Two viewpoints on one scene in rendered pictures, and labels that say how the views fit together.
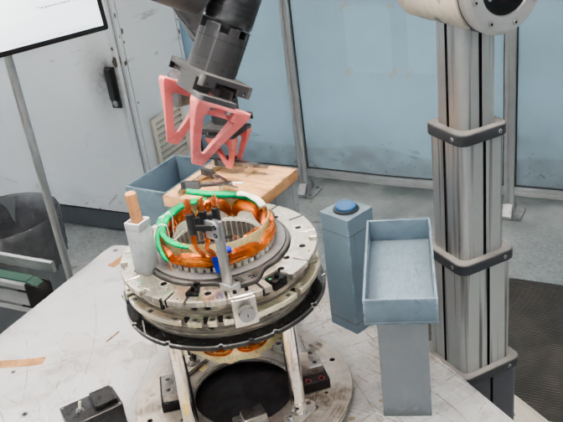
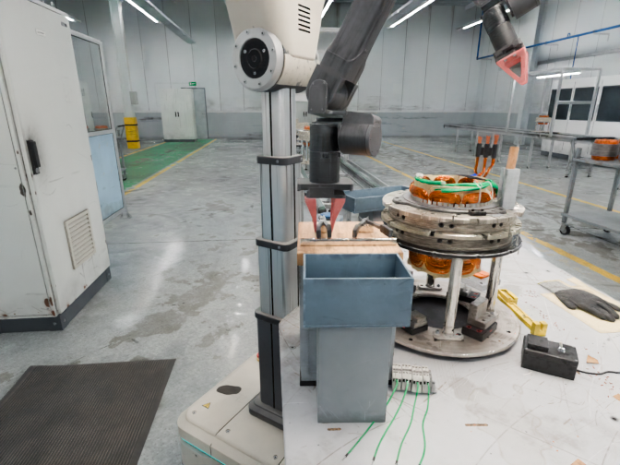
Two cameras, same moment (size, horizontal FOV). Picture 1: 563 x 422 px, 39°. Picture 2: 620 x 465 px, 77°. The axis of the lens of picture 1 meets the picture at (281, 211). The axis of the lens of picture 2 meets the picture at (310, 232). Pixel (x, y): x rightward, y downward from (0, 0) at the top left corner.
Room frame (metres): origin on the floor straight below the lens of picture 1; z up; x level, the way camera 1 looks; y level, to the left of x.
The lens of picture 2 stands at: (1.92, 0.66, 1.31)
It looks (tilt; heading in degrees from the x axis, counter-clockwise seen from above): 18 degrees down; 235
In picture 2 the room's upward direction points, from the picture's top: straight up
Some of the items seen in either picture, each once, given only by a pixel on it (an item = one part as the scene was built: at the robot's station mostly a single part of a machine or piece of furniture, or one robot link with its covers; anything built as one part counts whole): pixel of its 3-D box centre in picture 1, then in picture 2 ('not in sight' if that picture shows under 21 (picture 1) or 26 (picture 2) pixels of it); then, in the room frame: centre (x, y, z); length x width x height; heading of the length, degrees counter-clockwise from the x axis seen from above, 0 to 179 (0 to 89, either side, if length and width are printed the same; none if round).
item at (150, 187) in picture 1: (182, 232); (351, 339); (1.52, 0.22, 0.92); 0.17 x 0.11 x 0.28; 145
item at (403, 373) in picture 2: not in sight; (411, 376); (1.39, 0.25, 0.80); 0.10 x 0.05 x 0.04; 134
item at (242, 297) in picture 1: (244, 307); not in sight; (0.97, 0.07, 1.07); 0.04 x 0.02 x 0.05; 103
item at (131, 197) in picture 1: (134, 210); (511, 160); (1.08, 0.22, 1.20); 0.02 x 0.02 x 0.06
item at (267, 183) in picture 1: (231, 187); (344, 241); (1.44, 0.09, 1.05); 0.20 x 0.19 x 0.02; 55
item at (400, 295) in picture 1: (403, 329); (377, 235); (1.07, -0.17, 0.92); 0.25 x 0.11 x 0.28; 170
